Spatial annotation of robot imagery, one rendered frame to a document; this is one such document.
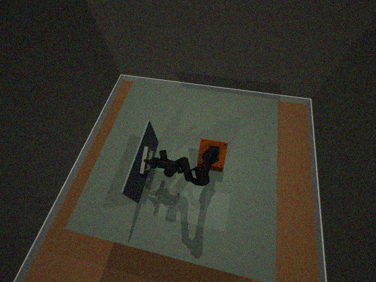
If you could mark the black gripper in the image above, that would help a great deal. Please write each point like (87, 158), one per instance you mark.
(155, 162)

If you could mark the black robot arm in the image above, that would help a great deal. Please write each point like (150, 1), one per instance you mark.
(210, 156)

